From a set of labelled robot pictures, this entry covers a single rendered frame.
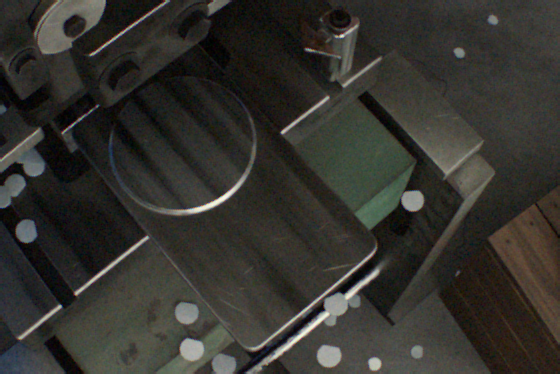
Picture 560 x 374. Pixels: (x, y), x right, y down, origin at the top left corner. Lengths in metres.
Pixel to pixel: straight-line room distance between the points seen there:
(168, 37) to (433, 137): 0.38
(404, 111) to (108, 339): 0.38
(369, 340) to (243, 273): 0.81
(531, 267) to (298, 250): 0.56
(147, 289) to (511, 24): 1.13
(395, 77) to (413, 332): 0.67
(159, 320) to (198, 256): 0.15
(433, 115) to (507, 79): 0.80
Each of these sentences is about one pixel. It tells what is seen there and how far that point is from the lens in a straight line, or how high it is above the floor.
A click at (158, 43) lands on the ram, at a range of 0.60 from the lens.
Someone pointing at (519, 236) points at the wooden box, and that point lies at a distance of 1.20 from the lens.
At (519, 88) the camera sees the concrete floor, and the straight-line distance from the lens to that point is 1.70.
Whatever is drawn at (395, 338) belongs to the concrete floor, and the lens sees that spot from 1.49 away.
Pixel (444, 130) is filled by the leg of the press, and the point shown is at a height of 0.64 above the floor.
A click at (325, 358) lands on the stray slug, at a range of 0.82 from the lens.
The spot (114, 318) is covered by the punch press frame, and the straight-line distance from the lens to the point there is 0.84.
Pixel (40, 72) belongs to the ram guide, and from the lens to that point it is 0.52.
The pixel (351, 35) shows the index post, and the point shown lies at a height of 0.78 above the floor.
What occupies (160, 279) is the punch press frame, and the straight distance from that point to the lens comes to 0.84.
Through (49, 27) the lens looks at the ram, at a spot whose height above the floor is 1.01.
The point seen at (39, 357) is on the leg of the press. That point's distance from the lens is 0.85.
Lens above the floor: 1.45
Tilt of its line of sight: 70 degrees down
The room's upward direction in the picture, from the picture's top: 3 degrees clockwise
